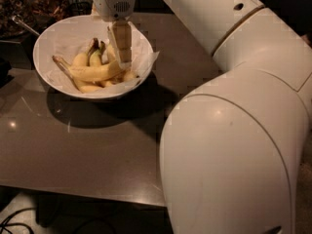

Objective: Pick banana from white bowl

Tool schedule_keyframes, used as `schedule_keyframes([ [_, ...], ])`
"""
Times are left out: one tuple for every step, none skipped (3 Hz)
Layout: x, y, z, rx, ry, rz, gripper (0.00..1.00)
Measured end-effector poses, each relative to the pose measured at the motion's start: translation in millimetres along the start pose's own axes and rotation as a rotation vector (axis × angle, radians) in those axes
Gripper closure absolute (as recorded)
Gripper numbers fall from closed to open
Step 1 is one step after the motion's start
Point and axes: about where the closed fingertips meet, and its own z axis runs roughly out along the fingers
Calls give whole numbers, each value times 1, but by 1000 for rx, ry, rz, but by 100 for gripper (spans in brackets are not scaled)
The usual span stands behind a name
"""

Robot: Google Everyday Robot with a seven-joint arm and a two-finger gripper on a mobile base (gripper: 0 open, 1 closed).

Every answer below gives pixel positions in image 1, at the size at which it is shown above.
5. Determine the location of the black wire basket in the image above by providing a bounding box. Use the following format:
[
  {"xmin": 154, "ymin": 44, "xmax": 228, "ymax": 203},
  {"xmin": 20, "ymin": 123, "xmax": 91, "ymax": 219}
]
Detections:
[{"xmin": 68, "ymin": 2, "xmax": 92, "ymax": 17}]

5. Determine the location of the yellow banana bottom right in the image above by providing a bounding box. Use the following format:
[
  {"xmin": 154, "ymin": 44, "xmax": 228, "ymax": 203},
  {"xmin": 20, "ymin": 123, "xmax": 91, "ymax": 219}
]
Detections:
[{"xmin": 99, "ymin": 69, "xmax": 138, "ymax": 88}]

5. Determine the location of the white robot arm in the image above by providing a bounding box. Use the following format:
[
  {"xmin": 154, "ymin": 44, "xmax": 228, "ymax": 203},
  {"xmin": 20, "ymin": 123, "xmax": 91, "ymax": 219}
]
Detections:
[{"xmin": 159, "ymin": 0, "xmax": 312, "ymax": 234}]

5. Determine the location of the yellow banana right upright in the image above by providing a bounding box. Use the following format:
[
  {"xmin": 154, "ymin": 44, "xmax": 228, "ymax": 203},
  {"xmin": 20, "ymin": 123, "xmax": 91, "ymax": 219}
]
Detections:
[{"xmin": 106, "ymin": 44, "xmax": 116, "ymax": 62}]

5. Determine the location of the black floor cable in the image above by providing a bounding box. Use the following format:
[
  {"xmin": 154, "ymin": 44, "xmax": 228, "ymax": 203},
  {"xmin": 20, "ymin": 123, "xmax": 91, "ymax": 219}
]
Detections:
[{"xmin": 0, "ymin": 207, "xmax": 37, "ymax": 234}]

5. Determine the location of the white ceramic bowl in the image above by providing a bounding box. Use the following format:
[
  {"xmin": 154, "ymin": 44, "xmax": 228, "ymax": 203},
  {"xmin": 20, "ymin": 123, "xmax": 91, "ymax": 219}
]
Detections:
[{"xmin": 33, "ymin": 16, "xmax": 158, "ymax": 100}]

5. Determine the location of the metal serving spoon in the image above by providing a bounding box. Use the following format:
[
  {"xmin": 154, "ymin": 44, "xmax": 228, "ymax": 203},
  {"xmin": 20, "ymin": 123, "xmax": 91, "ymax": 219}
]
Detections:
[{"xmin": 12, "ymin": 15, "xmax": 40, "ymax": 36}]

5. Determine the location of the greenish yellow banana middle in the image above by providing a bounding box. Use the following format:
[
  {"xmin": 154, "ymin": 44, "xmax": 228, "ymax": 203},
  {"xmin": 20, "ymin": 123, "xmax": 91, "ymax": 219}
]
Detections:
[{"xmin": 89, "ymin": 41, "xmax": 105, "ymax": 66}]

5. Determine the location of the glass bowl of snacks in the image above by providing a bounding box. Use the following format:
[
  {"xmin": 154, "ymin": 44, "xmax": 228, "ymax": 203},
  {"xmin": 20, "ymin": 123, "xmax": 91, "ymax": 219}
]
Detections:
[{"xmin": 0, "ymin": 0, "xmax": 69, "ymax": 39}]

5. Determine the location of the yellow banana bottom left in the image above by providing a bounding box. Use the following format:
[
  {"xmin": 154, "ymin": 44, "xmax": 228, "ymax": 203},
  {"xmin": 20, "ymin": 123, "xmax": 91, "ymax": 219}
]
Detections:
[{"xmin": 58, "ymin": 63, "xmax": 100, "ymax": 93}]

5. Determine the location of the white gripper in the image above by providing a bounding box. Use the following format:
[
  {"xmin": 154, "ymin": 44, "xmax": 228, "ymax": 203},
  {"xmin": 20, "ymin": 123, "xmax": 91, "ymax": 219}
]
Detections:
[{"xmin": 93, "ymin": 0, "xmax": 136, "ymax": 68}]

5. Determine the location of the long yellow banana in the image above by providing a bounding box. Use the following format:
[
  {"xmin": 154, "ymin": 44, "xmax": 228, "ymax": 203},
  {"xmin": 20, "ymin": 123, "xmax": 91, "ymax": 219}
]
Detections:
[{"xmin": 52, "ymin": 56, "xmax": 123, "ymax": 82}]

